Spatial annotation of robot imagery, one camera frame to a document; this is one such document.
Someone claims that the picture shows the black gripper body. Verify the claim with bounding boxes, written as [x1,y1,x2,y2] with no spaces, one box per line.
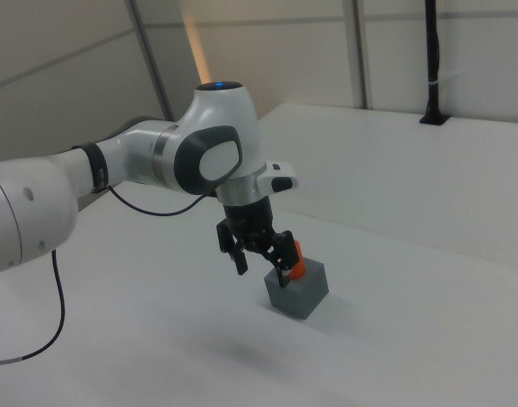
[222,197,281,255]

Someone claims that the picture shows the orange cylinder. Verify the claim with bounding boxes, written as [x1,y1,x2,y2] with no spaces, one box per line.
[290,239,308,282]

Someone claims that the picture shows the grey block with round hole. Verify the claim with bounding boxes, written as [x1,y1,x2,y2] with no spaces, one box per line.
[264,257,331,321]

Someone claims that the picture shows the black pole with base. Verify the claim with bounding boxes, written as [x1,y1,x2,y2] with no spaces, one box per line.
[419,0,451,127]

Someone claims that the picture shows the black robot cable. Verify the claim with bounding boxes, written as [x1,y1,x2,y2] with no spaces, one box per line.
[0,184,220,366]

